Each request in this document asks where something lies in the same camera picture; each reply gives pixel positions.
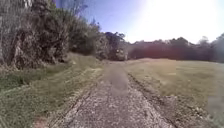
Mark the grey gravel path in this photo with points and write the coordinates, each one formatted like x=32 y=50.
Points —
x=115 y=106

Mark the distant row of trees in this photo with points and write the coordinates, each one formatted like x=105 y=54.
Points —
x=173 y=50

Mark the grass field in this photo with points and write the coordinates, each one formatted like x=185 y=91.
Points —
x=180 y=78

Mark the wood of trees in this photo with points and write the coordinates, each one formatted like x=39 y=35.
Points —
x=43 y=33

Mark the grass verge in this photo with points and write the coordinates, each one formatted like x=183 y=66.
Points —
x=36 y=93

